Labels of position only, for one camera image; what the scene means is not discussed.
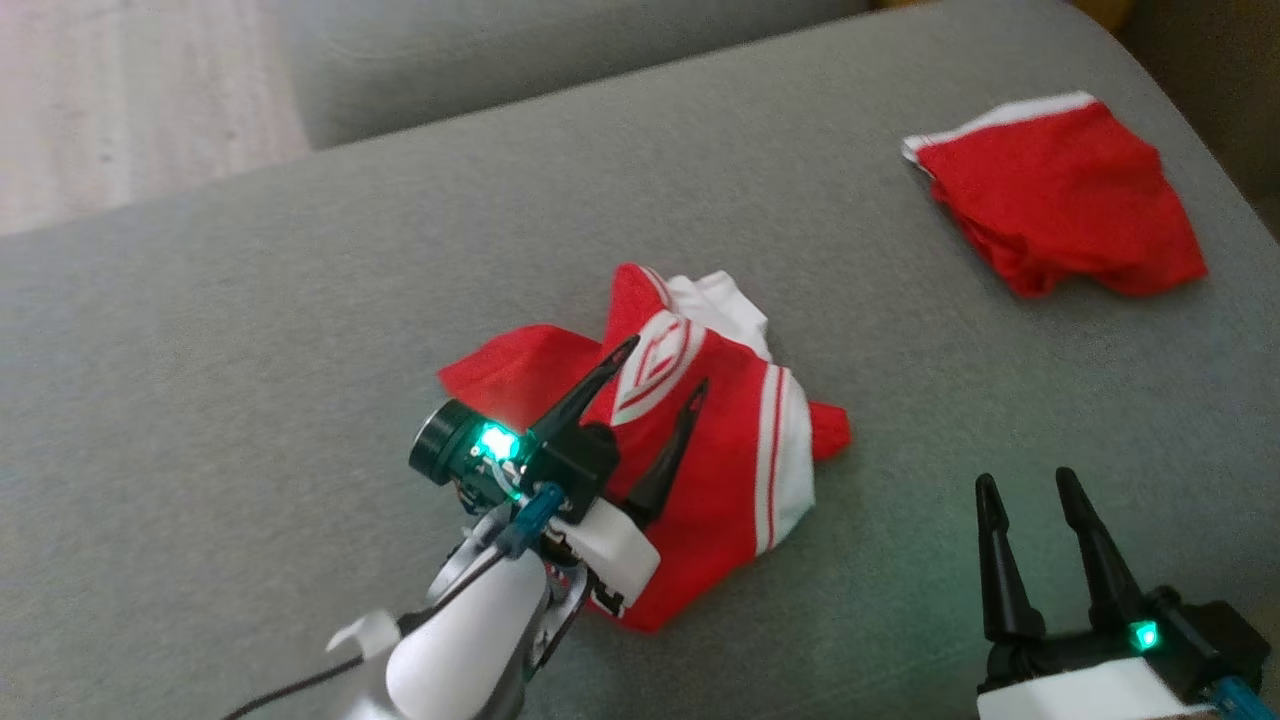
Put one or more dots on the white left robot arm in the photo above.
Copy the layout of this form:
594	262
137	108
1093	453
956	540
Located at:
460	650

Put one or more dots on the red white basketball jersey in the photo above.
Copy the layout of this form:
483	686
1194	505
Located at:
720	470

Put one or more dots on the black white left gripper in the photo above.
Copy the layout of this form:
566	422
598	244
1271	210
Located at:
570	470

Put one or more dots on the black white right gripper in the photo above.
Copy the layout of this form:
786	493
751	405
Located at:
1100	680

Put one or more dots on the grey sofa seat cushion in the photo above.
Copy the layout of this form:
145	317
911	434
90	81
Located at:
300	350

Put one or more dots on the yellow upholstered furniture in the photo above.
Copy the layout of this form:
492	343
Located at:
1108	10

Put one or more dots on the red shorts with white trim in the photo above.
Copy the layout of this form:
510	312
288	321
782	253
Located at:
1060	200

